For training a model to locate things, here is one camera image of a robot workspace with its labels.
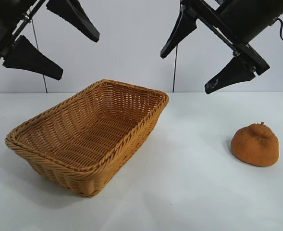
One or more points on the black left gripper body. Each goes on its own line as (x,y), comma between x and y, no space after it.
(2,12)

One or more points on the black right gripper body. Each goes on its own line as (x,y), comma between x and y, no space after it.
(247,19)

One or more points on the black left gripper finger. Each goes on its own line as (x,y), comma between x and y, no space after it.
(71,14)
(30,60)

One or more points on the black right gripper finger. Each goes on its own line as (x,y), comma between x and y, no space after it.
(232,77)
(179,33)

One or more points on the bumpy orange fruit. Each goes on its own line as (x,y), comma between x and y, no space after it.
(255,146)

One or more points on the tan woven wicker basket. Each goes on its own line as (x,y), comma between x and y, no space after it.
(88,134)

